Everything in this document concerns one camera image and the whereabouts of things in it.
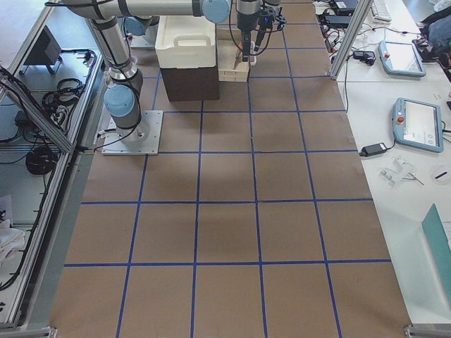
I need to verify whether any brown paper table cover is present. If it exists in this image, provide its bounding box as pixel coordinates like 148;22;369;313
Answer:
50;1;409;337

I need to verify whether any blue teach pendant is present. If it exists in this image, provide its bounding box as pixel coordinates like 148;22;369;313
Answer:
392;98;443;153
378;41;426;77

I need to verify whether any teal folder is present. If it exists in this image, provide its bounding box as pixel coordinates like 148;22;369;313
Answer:
421;204;450;282

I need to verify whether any dark brown wooden cabinet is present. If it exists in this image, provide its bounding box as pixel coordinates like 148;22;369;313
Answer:
161;66;219;102

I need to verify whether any upper blue teach pendant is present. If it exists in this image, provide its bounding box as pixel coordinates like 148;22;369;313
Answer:
378;41;426;77

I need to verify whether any small black power brick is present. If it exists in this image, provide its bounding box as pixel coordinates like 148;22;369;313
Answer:
359;142;388;157

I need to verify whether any white plastic crate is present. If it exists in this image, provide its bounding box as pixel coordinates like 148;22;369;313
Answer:
155;15;216;69

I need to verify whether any lower blue teach pendant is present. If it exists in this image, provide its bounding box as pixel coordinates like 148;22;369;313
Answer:
392;98;443;153

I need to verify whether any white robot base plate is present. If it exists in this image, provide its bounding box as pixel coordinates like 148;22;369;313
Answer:
101;111;163;156

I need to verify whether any white keyboard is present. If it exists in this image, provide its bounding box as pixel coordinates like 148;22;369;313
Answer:
371;0;392;23

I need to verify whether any aluminium frame post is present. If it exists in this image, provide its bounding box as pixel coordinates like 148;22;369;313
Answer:
330;0;371;80

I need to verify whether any white wooden drawer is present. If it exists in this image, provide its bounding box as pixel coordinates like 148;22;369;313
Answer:
216;27;257;82

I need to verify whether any black monitor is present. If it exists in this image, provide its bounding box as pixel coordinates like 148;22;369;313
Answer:
24;25;62;74

